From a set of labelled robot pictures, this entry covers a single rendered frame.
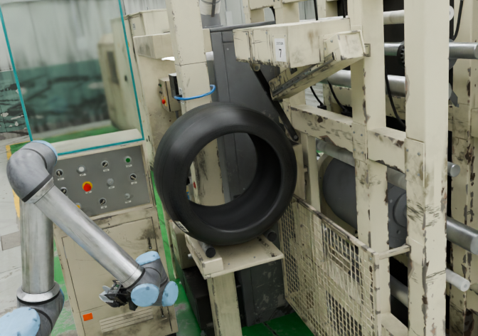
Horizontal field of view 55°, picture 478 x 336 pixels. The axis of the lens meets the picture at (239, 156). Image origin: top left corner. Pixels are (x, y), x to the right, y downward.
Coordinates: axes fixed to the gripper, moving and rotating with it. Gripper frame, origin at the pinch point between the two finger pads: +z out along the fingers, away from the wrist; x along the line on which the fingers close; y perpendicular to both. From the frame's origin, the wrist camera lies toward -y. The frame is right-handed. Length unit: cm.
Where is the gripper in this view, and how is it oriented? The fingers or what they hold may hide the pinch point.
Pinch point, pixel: (103, 296)
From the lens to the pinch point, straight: 209.3
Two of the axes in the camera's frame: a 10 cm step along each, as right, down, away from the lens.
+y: -4.1, -6.6, -6.3
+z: -8.9, 1.3, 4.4
